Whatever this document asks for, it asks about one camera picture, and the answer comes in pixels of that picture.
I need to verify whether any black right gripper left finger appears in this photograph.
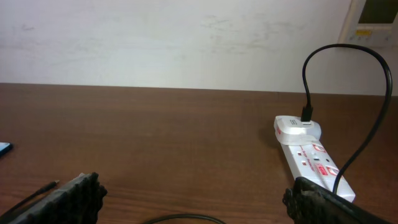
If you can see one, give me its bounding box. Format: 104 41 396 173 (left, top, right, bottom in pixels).
1 172 108 224

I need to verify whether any white power strip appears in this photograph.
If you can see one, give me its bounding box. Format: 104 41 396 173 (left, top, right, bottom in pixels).
280 140 339 192

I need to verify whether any white usb charger adapter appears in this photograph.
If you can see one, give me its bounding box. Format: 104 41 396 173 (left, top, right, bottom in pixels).
274 116 322 146

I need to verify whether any blue screen smartphone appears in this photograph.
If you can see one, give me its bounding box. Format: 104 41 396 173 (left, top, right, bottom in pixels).
0 142 13 157

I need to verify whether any white wall control panel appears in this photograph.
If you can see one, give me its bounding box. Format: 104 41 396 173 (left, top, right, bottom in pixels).
338 0 397 48

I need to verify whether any black usb charging cable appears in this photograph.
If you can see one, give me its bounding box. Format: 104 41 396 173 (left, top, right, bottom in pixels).
0 43 393 224

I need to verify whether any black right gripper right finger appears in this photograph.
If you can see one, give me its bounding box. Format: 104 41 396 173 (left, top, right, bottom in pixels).
282 177 389 224

